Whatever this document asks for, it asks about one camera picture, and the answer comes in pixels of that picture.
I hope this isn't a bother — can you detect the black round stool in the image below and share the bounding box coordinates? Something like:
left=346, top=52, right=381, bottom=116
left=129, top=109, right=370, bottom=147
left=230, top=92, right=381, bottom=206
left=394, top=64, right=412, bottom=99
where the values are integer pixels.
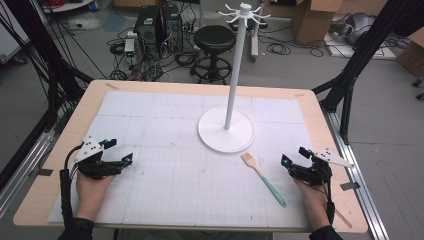
left=190, top=24, right=237, bottom=85

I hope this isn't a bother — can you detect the brown cardboard box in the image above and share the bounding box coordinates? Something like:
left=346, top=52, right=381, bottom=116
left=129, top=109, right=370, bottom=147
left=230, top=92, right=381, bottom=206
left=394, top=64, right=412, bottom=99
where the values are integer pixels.
left=395, top=27, right=424, bottom=79

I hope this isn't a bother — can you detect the person's left hand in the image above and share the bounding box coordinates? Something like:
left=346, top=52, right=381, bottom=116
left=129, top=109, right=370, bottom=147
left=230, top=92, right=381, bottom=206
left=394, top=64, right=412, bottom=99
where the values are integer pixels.
left=75, top=171, right=116, bottom=221

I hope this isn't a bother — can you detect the white grid mat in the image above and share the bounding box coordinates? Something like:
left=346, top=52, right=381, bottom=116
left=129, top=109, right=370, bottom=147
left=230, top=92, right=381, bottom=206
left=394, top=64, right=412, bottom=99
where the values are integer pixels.
left=47, top=90, right=316, bottom=230

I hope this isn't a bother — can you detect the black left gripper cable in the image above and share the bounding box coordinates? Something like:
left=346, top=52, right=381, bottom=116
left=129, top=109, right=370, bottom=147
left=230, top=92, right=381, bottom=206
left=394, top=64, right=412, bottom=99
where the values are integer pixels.
left=59, top=143, right=84, bottom=228

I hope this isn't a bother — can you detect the wooden spatula green handle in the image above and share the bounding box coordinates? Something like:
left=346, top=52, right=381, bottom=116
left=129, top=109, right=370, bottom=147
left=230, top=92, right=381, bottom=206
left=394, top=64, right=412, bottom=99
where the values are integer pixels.
left=240, top=152, right=288, bottom=208

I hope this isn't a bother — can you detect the grey bag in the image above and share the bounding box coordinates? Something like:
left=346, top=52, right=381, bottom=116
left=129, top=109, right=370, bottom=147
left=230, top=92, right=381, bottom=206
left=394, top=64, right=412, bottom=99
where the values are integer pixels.
left=329, top=12, right=377, bottom=47

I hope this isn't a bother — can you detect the white hook stand rack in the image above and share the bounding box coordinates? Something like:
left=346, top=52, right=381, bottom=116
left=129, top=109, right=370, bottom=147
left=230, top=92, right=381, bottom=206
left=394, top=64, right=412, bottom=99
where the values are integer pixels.
left=197, top=1, right=273, bottom=155

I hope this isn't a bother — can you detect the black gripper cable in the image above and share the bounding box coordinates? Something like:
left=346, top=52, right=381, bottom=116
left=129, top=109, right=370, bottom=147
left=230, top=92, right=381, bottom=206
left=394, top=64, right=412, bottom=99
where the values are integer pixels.
left=59, top=143, right=84, bottom=228
left=319, top=173, right=336, bottom=225

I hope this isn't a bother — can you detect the aluminium rail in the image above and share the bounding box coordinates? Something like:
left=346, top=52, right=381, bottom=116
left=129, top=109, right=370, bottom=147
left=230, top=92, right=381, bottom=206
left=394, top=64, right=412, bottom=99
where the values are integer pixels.
left=321, top=108, right=391, bottom=240
left=0, top=109, right=73, bottom=219

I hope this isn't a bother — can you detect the black computer tower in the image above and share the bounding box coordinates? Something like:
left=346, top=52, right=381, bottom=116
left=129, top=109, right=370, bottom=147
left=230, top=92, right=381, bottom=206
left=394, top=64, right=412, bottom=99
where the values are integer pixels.
left=133, top=5, right=165, bottom=62
left=161, top=3, right=185, bottom=53

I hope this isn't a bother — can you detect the black metal frame stand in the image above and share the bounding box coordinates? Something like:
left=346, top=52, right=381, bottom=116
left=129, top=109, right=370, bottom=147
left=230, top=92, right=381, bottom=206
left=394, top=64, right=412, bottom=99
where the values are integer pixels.
left=312, top=0, right=424, bottom=145
left=2, top=0, right=95, bottom=132

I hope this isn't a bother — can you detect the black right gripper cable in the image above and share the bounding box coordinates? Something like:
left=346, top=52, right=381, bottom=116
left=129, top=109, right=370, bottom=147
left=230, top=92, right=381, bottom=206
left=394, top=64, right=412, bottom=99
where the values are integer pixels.
left=319, top=173, right=336, bottom=225

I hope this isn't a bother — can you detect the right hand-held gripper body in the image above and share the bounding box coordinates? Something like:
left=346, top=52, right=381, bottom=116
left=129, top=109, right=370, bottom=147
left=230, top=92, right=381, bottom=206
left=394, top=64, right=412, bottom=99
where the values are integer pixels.
left=287, top=149, right=355, bottom=187

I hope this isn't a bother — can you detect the tall cardboard box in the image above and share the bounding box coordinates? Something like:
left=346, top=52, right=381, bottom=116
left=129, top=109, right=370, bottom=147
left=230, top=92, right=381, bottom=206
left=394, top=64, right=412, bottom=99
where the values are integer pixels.
left=291, top=0, right=345, bottom=46

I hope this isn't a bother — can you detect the white metal stand leg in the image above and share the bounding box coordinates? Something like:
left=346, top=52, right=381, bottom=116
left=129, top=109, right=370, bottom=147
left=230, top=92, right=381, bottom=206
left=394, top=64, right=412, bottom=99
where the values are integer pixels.
left=249, top=15, right=268, bottom=63

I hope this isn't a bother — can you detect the coiled black cable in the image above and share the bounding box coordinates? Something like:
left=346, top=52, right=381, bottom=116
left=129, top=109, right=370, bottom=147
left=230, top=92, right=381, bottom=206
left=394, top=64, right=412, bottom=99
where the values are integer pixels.
left=266, top=42, right=292, bottom=57

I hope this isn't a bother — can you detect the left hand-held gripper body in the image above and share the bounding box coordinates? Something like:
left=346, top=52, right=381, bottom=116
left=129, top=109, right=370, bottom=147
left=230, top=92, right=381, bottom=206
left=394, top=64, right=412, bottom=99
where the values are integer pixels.
left=73, top=134, right=123, bottom=181

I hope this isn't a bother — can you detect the small white green device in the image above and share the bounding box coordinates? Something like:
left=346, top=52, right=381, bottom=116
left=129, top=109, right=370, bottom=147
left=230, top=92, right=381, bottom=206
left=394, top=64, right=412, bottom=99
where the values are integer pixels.
left=123, top=31, right=139, bottom=65

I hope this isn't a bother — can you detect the beige tape strip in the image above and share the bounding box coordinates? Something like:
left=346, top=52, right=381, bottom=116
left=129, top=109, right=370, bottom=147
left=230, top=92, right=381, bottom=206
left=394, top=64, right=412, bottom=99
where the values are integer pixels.
left=334, top=208, right=354, bottom=230

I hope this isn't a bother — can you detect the person's right hand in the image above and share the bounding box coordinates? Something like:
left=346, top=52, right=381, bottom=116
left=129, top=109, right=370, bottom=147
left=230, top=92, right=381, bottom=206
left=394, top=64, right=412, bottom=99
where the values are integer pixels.
left=292, top=177, right=332, bottom=232

